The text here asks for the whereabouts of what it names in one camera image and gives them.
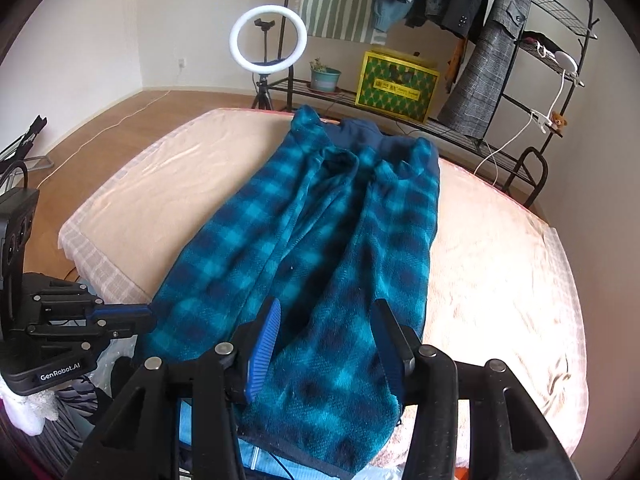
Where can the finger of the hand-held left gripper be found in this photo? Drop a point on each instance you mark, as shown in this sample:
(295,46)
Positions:
(120,314)
(90,331)

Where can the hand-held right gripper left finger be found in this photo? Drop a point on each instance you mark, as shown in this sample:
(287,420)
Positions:
(265,340)

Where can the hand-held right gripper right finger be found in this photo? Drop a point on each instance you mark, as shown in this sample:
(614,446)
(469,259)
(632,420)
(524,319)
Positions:
(392,375)

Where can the blue plaid fleece jacket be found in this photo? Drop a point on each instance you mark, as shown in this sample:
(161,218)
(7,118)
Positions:
(310,240)

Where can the black metal clothes rack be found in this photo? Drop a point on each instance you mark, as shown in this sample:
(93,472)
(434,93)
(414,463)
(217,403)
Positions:
(541,180)

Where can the clear plastic bag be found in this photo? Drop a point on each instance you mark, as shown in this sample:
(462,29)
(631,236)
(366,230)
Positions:
(120,355)

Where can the white bubble wrap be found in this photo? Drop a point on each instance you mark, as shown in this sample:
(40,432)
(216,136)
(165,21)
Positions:
(30,410)

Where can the grey striped cloth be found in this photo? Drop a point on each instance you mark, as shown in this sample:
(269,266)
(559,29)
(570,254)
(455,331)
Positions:
(75,410)

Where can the bed mattress with beige sheet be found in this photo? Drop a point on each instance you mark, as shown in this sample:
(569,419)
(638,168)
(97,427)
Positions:
(500,285)

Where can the black folding stand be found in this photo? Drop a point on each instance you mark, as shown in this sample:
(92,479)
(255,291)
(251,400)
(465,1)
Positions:
(27,135)

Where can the teal plant pot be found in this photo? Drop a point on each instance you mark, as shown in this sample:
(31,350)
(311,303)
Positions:
(325,80)

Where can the yellow green patterned box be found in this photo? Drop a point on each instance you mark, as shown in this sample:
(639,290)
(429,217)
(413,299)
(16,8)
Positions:
(395,87)

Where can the small teddy bear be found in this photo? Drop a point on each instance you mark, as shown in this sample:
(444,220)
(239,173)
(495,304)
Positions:
(558,122)

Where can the grey plaid coat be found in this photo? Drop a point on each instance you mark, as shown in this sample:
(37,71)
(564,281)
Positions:
(485,75)

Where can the orange patterned cloth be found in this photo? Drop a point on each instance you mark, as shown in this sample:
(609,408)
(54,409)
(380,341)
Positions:
(454,62)

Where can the green white striped cloth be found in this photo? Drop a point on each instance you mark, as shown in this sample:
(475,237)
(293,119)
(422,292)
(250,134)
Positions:
(340,0)

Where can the white clip lamp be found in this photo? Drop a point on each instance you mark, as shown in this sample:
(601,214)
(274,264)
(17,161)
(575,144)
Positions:
(567,62)

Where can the dark jacket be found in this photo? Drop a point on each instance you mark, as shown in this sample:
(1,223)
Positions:
(460,5)

